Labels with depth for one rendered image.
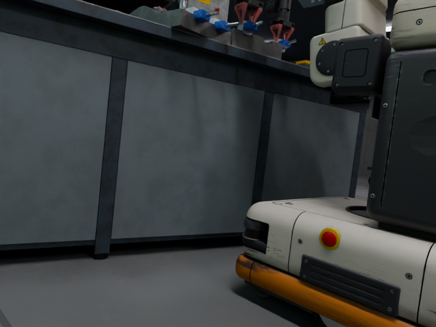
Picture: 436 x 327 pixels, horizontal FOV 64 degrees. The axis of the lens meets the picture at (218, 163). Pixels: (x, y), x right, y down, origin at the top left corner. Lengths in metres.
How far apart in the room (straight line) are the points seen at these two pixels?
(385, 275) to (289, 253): 0.23
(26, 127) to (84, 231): 0.37
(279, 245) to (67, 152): 0.70
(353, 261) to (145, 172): 0.74
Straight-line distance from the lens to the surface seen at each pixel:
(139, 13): 1.42
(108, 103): 1.20
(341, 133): 1.85
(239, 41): 1.47
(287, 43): 1.75
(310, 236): 0.90
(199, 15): 1.26
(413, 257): 0.82
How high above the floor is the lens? 0.43
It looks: 3 degrees down
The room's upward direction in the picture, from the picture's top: 6 degrees clockwise
